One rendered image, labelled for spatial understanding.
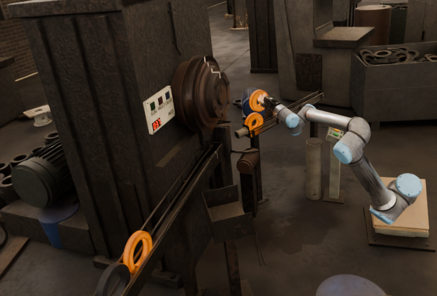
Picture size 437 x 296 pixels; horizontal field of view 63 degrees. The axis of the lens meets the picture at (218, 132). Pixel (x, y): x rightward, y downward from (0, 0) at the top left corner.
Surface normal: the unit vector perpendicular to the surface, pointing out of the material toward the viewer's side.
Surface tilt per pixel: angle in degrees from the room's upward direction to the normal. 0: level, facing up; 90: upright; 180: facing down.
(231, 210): 5
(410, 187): 39
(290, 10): 90
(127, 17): 90
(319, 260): 0
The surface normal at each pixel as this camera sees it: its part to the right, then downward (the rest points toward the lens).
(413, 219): -0.26, -0.36
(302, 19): -0.58, 0.40
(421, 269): -0.11, -0.90
